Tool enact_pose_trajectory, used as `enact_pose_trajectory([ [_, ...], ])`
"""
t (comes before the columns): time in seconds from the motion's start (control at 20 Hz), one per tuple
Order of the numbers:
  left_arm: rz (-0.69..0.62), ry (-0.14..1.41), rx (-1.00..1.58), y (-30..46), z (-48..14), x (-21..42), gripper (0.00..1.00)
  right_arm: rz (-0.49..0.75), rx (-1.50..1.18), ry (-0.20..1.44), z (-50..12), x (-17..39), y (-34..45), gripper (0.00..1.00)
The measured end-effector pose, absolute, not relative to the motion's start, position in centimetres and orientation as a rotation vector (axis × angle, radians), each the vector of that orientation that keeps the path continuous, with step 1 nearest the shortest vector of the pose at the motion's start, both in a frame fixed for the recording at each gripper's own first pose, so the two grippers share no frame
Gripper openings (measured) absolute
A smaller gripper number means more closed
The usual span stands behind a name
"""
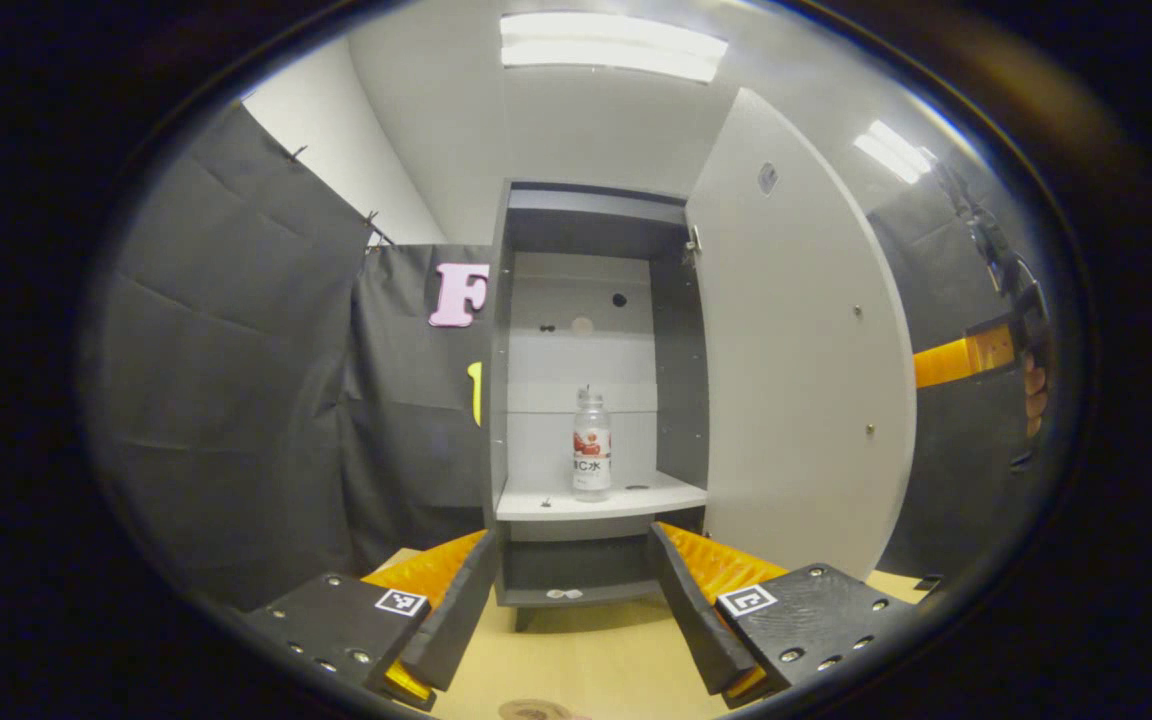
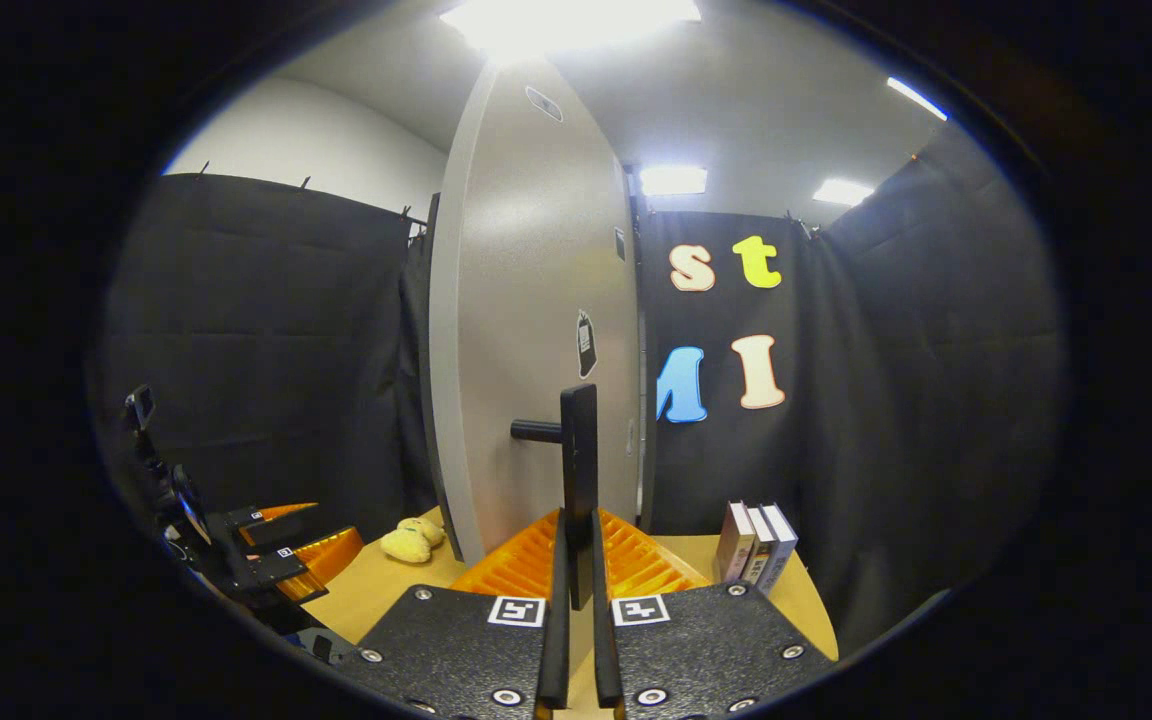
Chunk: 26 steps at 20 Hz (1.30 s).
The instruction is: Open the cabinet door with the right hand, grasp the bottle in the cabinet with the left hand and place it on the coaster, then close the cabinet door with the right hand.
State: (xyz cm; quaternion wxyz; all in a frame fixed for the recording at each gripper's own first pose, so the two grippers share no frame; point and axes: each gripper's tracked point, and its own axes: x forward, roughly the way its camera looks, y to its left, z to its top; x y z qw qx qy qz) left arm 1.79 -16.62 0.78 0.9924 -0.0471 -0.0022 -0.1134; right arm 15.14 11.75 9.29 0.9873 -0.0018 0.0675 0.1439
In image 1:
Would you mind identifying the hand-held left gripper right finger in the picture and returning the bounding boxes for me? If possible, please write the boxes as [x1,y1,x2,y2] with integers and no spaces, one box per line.
[647,521,924,711]

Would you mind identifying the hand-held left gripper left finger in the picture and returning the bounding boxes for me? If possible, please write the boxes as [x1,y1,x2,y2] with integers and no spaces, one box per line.
[239,529,503,713]

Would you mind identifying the round brown coaster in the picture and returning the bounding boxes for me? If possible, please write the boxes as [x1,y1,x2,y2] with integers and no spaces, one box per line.
[498,698,577,720]

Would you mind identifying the white cabinet door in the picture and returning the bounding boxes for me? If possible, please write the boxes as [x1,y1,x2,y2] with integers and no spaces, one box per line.
[686,88,918,582]

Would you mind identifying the clear bottle with red label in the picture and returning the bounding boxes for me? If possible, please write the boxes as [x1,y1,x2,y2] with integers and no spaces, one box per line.
[572,387,614,503]

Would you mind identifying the black backdrop cloth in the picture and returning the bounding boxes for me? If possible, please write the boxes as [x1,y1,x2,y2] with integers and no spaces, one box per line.
[86,100,1049,611]

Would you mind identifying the large ceiling light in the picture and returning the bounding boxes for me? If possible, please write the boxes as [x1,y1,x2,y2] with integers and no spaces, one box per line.
[499,12,729,84]

